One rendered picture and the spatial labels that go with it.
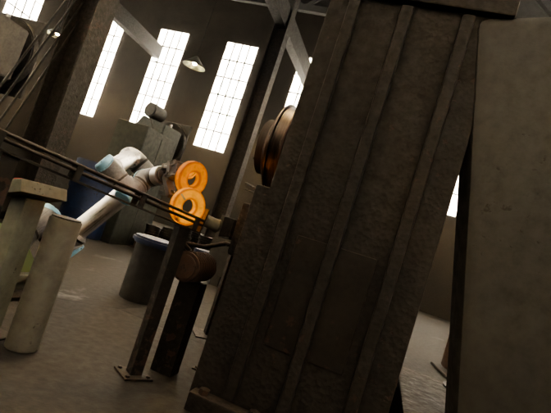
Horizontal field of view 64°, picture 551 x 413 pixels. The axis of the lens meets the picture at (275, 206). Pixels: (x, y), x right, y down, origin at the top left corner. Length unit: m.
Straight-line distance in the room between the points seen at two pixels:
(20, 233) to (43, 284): 0.22
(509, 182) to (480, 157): 0.12
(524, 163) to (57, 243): 1.68
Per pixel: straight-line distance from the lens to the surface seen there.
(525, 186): 1.68
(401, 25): 1.82
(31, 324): 1.91
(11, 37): 7.37
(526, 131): 1.72
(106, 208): 2.64
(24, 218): 1.92
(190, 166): 1.90
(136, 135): 5.71
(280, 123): 2.04
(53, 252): 1.84
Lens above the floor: 0.70
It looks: 4 degrees up
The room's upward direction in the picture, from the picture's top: 18 degrees clockwise
